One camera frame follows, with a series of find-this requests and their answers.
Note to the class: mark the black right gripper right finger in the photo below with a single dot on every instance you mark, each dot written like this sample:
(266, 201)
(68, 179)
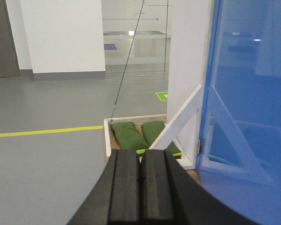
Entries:
(170, 196)

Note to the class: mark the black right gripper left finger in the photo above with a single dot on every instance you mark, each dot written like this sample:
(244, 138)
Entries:
(115, 199)

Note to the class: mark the blue door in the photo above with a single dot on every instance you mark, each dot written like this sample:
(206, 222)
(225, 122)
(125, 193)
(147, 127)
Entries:
(240, 158)

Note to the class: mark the silver door hinge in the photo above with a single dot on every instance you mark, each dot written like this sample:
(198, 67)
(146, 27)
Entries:
(200, 145)

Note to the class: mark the dark grey door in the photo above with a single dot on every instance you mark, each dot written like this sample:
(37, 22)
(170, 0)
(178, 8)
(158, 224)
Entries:
(8, 59)

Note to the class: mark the white diagonal brace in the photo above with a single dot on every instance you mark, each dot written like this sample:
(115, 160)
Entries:
(179, 120)

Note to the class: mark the green sandbag left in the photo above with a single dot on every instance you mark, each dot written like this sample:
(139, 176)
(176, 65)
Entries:
(128, 136)

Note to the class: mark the green sandbag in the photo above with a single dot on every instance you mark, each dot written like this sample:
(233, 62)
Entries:
(152, 129)
(128, 136)

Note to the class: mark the green sandbag right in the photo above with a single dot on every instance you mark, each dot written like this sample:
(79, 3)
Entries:
(152, 129)

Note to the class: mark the yellow floor tape line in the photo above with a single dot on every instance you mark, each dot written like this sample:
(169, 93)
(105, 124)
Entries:
(51, 131)

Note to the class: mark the green floor sign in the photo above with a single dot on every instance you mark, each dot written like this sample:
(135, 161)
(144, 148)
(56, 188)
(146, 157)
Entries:
(163, 96)

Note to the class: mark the white wooden base frame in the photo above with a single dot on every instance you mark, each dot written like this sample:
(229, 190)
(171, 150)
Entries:
(186, 159)

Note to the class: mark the white wall panel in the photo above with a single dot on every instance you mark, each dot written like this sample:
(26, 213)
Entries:
(191, 23)

